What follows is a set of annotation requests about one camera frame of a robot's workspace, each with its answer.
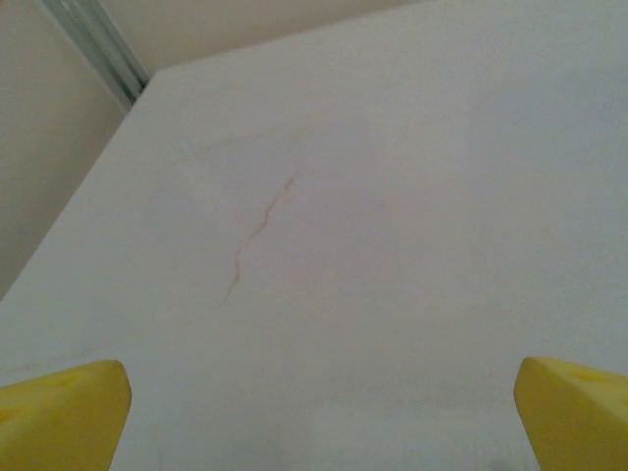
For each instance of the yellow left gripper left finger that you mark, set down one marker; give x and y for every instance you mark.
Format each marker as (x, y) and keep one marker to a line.
(59, 417)

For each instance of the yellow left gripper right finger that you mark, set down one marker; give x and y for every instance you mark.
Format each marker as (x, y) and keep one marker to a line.
(579, 417)

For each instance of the aluminium corner frame post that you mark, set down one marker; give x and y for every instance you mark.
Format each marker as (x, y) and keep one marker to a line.
(103, 49)

